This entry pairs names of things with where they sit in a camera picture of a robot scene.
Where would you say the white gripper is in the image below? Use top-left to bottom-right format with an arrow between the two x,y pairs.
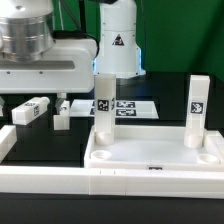
0,39 -> 97,117

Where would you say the white desk top tray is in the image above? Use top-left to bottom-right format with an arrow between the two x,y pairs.
84,125 -> 224,172

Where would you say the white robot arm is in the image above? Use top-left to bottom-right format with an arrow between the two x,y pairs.
0,0 -> 146,99

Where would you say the white marker board with tags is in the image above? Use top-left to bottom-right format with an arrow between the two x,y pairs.
70,99 -> 159,119

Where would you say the black cable with connector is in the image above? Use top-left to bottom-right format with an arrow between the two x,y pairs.
53,0 -> 101,51

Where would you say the white U-shaped fence frame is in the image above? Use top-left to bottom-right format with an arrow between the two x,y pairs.
0,125 -> 224,196

